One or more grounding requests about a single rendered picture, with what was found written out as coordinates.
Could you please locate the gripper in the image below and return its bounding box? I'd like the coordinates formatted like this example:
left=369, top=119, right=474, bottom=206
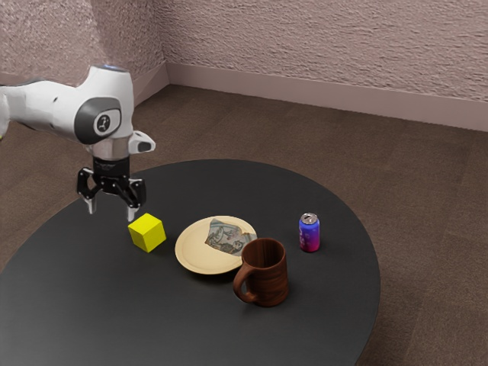
left=76, top=155, right=147, bottom=223

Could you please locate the yellow cube block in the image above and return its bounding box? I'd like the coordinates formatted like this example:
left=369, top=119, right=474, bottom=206
left=127, top=213, right=168, bottom=253

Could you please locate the cream plate with print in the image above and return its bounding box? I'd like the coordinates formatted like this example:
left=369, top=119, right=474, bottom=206
left=174, top=216, right=258, bottom=275

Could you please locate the brown wooden mug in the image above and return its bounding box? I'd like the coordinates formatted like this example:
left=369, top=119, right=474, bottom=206
left=233, top=237, right=290, bottom=308

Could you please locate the blue and pink can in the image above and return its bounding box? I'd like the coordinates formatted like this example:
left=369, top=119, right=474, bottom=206
left=298, top=212, right=321, bottom=253

